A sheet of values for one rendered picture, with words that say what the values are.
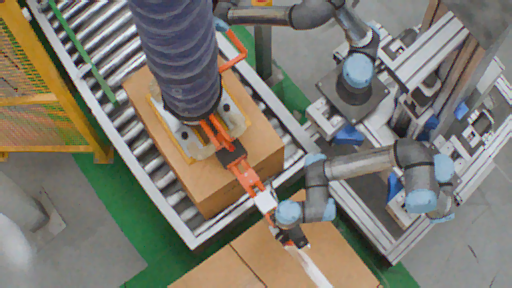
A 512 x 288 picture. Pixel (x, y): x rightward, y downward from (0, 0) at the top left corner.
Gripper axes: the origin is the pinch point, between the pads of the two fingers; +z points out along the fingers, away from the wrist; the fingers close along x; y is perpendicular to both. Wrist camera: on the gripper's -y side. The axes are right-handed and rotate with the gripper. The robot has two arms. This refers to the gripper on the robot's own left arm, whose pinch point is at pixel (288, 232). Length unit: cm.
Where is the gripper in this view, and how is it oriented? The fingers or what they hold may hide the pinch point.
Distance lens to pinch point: 292.2
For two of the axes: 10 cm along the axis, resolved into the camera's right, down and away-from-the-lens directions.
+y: -5.7, -7.9, 2.2
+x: -8.2, 5.5, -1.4
